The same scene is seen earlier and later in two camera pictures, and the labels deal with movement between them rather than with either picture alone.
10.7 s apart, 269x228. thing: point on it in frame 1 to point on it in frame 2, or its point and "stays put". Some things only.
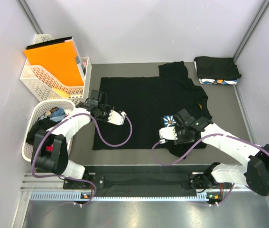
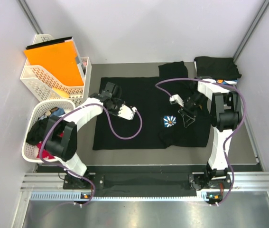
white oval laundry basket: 38,109 stays put
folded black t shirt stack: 217,70 stays put
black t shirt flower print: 148,104 stays put
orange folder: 59,59 stays put
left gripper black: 108,108 to 119,102
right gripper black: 180,140 to 186,110
